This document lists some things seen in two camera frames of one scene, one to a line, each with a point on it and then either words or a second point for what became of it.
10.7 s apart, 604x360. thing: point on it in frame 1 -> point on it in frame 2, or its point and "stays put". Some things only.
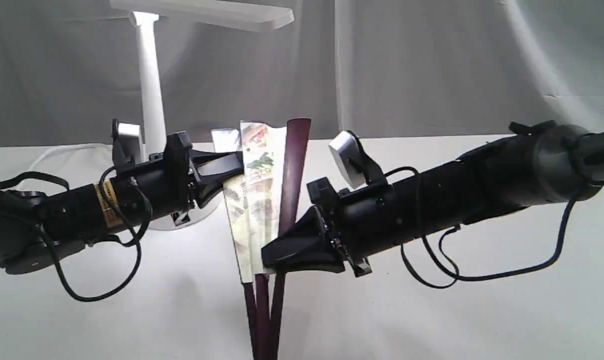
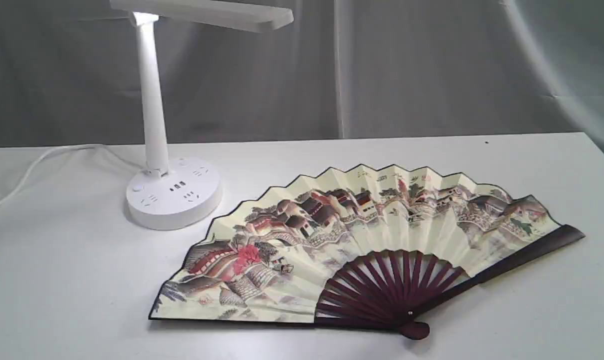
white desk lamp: (263, 15) stays put
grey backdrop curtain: (58, 73) stays put
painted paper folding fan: (260, 199) -> (388, 247)
